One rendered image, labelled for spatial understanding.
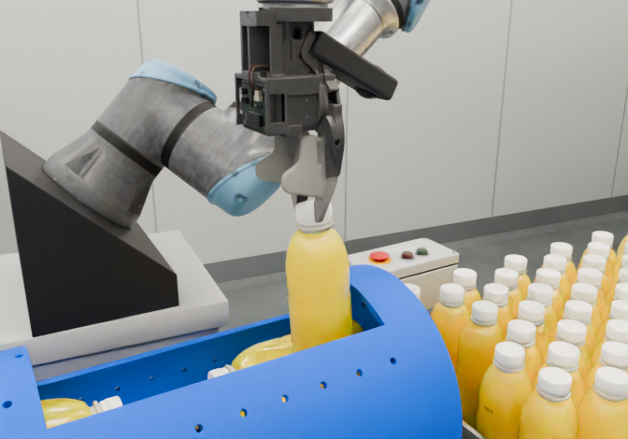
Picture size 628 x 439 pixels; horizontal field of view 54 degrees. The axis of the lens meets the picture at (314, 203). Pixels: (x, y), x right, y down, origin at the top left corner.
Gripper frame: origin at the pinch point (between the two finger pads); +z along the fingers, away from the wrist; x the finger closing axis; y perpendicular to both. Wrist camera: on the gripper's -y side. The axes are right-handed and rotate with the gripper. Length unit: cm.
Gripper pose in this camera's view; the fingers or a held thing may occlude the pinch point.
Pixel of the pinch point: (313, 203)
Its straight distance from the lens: 65.9
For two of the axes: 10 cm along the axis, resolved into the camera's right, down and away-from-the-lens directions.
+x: 5.1, 2.6, -8.2
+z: 0.0, 9.6, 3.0
